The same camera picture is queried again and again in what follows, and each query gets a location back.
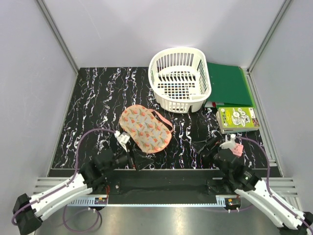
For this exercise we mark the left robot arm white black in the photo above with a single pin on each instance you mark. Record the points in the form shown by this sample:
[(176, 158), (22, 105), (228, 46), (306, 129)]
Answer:
[(29, 212)]

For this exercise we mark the pink cube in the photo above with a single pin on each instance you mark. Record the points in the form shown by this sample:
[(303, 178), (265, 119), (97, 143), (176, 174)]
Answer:
[(238, 150)]

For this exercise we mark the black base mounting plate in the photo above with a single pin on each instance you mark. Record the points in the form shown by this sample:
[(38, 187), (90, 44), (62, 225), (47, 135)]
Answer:
[(206, 174)]

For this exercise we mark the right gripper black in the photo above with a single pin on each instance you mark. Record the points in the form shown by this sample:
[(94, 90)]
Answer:
[(212, 143)]

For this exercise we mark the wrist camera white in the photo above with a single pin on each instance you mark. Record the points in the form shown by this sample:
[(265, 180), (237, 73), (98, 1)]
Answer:
[(123, 139), (229, 143)]

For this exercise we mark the green illustrated book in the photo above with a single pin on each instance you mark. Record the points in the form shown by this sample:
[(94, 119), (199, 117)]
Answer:
[(237, 119)]

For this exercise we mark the white plastic laundry basket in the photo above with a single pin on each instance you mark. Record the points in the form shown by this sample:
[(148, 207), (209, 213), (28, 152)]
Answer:
[(180, 79)]

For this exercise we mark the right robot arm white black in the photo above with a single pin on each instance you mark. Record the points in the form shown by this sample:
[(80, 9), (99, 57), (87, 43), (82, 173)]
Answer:
[(243, 181)]

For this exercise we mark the green folder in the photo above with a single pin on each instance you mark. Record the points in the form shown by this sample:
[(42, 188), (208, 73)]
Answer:
[(229, 87)]

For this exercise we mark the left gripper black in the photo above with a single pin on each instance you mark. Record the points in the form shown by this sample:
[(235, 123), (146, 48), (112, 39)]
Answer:
[(141, 161)]

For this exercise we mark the pink mesh bra laundry bag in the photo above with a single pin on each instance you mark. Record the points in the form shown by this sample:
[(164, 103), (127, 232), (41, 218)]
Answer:
[(151, 131)]

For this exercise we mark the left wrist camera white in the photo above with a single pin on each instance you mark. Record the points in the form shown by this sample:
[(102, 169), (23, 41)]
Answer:
[(123, 139)]

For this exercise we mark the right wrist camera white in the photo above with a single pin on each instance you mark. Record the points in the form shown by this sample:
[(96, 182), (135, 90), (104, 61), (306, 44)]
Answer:
[(229, 143)]

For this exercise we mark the aluminium front rail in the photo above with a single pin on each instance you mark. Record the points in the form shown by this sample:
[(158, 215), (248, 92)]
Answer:
[(166, 192)]

